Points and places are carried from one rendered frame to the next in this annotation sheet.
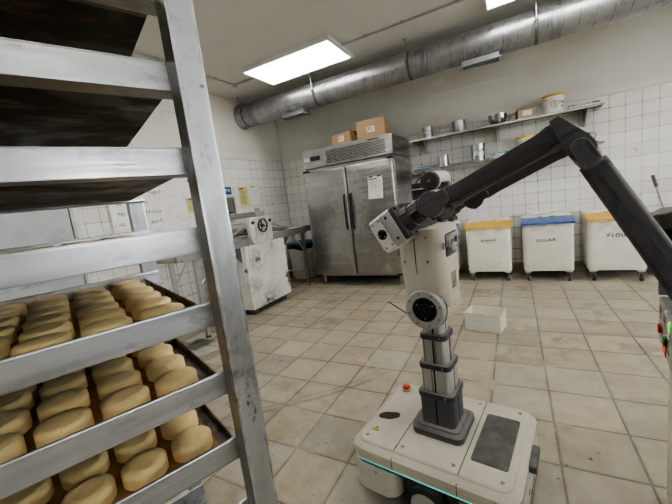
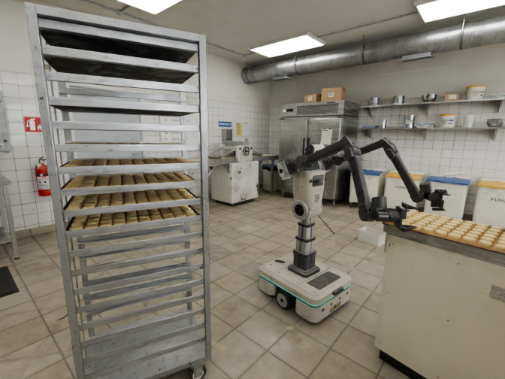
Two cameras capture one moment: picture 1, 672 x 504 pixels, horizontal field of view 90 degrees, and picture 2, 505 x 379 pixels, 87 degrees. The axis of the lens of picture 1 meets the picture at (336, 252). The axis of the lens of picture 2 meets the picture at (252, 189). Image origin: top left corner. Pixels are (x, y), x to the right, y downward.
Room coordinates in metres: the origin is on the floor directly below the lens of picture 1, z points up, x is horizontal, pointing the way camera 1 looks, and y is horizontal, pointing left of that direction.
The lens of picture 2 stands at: (-0.84, -0.38, 1.38)
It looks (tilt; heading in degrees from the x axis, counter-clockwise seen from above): 11 degrees down; 12
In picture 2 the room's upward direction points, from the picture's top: 1 degrees clockwise
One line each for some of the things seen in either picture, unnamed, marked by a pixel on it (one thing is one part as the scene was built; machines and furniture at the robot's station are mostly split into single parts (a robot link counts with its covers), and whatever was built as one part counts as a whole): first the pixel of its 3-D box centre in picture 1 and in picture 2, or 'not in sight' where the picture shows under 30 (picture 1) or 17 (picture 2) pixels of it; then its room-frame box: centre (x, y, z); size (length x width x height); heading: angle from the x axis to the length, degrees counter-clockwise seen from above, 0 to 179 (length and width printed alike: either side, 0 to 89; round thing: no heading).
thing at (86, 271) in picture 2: not in sight; (143, 259); (0.22, 0.39, 0.78); 0.64 x 0.03 x 0.03; 129
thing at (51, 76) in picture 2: not in sight; (131, 83); (0.22, 0.39, 1.59); 0.64 x 0.03 x 0.03; 129
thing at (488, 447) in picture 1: (447, 429); (304, 272); (1.30, -0.38, 0.24); 0.68 x 0.53 x 0.41; 53
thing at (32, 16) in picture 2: not in sight; (138, 219); (0.37, 0.52, 0.93); 0.64 x 0.51 x 1.78; 129
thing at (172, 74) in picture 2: not in sight; (125, 71); (0.37, 0.52, 1.68); 0.60 x 0.40 x 0.02; 129
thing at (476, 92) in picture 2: (553, 104); (475, 93); (4.24, -2.85, 2.09); 0.25 x 0.24 x 0.21; 151
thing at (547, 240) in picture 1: (546, 246); (446, 198); (4.12, -2.63, 0.38); 0.64 x 0.54 x 0.77; 151
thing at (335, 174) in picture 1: (361, 214); (316, 153); (5.16, -0.46, 1.03); 1.40 x 0.90 x 2.05; 61
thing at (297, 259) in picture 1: (303, 258); (272, 177); (5.94, 0.59, 0.33); 0.54 x 0.53 x 0.66; 61
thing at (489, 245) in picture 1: (489, 248); (403, 192); (4.44, -2.06, 0.38); 0.64 x 0.54 x 0.77; 152
